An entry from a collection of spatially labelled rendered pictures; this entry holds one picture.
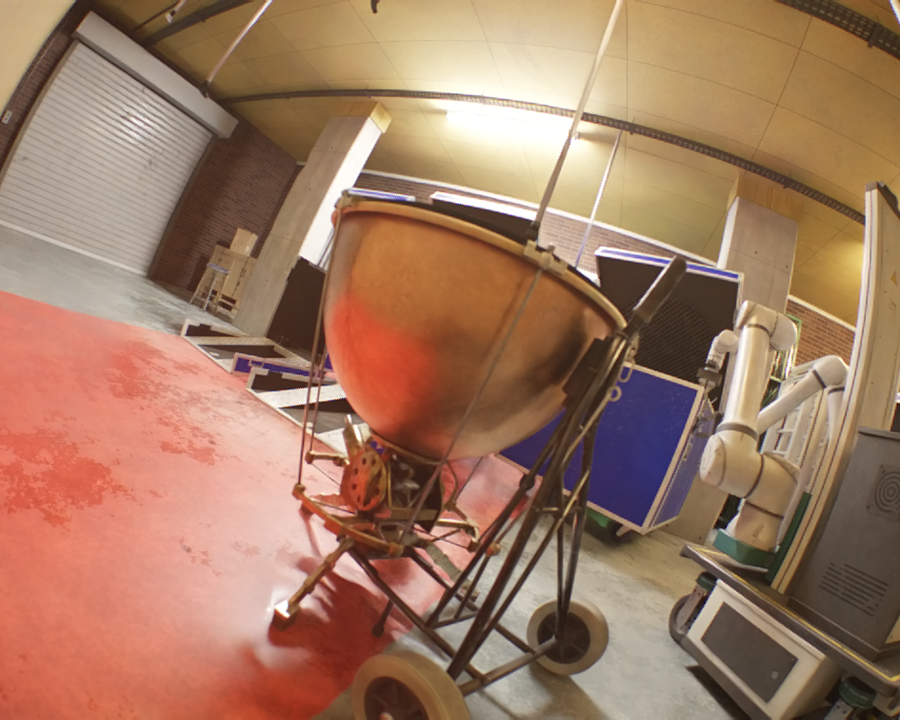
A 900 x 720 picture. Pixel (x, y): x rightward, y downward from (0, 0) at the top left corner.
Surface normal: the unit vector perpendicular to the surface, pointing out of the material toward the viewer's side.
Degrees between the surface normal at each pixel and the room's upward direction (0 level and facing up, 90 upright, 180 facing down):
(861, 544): 90
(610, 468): 90
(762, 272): 90
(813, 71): 180
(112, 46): 90
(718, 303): 142
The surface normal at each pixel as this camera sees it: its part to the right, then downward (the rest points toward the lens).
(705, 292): -0.68, 0.57
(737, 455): -0.19, -0.51
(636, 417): -0.63, -0.27
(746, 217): -0.32, -0.14
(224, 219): 0.86, 0.36
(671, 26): -0.38, 0.92
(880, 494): -0.92, -0.38
